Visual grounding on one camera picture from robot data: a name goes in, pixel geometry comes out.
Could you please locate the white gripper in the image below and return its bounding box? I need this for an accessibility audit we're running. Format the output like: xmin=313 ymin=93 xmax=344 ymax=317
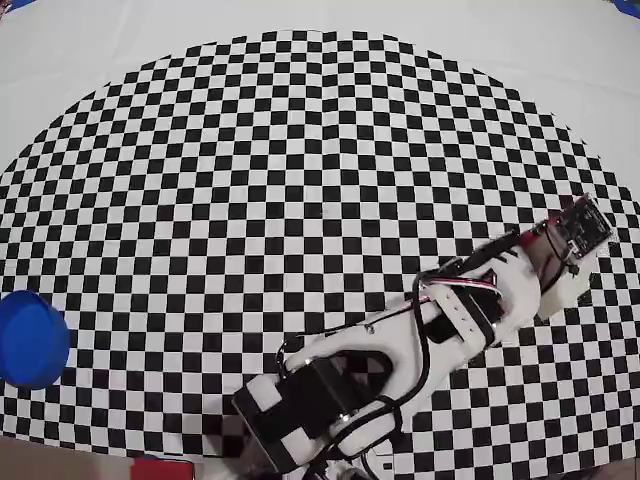
xmin=519 ymin=214 xmax=599 ymax=320

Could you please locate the blue round box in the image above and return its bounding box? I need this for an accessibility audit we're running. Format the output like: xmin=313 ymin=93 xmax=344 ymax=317
xmin=0 ymin=289 xmax=71 ymax=390

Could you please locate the black white checkered mat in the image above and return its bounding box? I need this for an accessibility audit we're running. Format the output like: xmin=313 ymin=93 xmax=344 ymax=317
xmin=0 ymin=0 xmax=640 ymax=476

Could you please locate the red flat object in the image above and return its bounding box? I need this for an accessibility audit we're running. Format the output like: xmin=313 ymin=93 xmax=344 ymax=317
xmin=132 ymin=457 xmax=196 ymax=480

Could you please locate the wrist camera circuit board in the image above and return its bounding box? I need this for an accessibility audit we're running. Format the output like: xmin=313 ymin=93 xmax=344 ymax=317
xmin=553 ymin=192 xmax=614 ymax=261

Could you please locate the red white servo wire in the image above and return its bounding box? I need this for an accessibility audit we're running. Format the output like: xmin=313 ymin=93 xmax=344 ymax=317
xmin=412 ymin=277 xmax=504 ymax=304

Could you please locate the black cable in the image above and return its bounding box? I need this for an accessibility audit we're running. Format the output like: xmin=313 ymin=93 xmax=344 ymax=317
xmin=274 ymin=277 xmax=431 ymax=480

